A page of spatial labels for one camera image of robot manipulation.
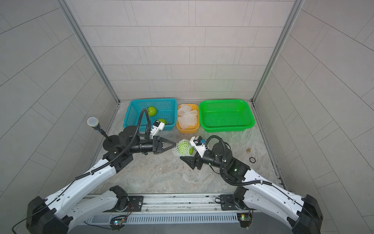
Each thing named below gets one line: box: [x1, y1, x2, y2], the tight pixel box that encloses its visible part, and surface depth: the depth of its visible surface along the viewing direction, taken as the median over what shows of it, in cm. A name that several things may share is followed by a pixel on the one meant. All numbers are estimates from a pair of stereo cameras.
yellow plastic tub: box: [176, 103, 201, 134], surface depth 101 cm
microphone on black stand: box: [87, 116, 120, 152], surface depth 88 cm
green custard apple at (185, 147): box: [177, 140, 194, 156], surface depth 62 cm
